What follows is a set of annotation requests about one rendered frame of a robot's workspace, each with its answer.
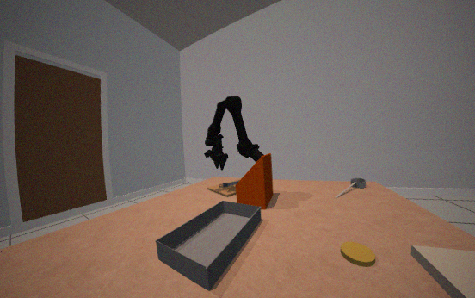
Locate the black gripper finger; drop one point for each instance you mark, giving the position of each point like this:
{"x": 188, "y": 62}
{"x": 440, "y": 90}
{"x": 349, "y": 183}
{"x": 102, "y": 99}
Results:
{"x": 216, "y": 162}
{"x": 222, "y": 163}

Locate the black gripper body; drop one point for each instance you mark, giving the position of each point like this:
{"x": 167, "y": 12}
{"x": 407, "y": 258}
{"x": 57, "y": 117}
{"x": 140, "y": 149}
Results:
{"x": 219, "y": 153}

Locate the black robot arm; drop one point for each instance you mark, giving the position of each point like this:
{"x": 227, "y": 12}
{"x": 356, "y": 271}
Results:
{"x": 244, "y": 146}

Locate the yellow flat disc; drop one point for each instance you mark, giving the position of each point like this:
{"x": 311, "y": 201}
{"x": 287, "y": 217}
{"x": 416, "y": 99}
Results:
{"x": 358, "y": 254}

